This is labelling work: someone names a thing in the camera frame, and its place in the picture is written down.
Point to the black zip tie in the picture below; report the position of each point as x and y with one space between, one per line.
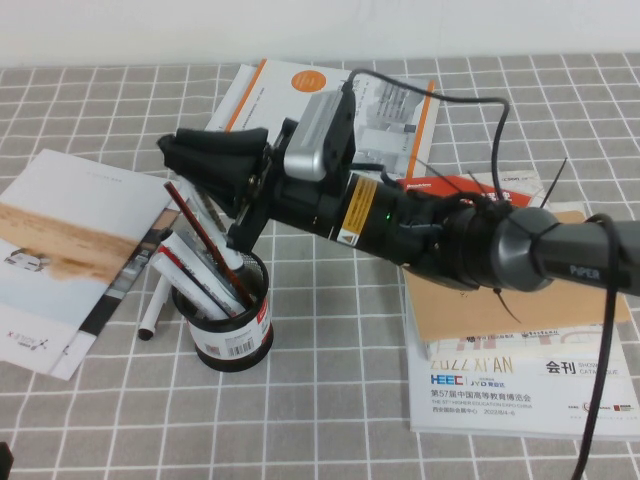
442 177
555 182
507 307

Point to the grey translucent pen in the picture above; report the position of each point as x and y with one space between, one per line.
192 245

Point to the black mesh pen holder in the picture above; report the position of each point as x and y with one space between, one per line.
230 340

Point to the white brochure dark photo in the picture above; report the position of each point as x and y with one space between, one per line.
117 292

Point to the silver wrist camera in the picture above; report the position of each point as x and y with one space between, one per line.
312 140

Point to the white brochure desert car photo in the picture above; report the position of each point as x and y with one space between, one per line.
75 225

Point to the grey white checkered tablecloth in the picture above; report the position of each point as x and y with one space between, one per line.
330 350

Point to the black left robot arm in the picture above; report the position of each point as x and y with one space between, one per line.
4 462

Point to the tan kraft notebook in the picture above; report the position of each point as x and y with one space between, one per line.
450 310

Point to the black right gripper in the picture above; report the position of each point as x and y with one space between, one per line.
300 205

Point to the white marker red navy stripe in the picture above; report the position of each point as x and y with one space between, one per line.
192 292

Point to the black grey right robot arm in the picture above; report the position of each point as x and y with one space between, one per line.
575 250

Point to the white orange ROS book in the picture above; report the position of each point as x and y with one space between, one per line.
270 100

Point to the red black striped pencil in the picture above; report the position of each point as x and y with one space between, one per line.
200 232

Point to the white HEEC show catalogue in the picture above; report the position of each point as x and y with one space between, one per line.
475 400

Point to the red cover paperback book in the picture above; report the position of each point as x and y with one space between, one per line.
420 186

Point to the white marker black cap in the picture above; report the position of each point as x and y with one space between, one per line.
155 307
200 275

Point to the white thin booklet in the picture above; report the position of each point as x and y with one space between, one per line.
225 112

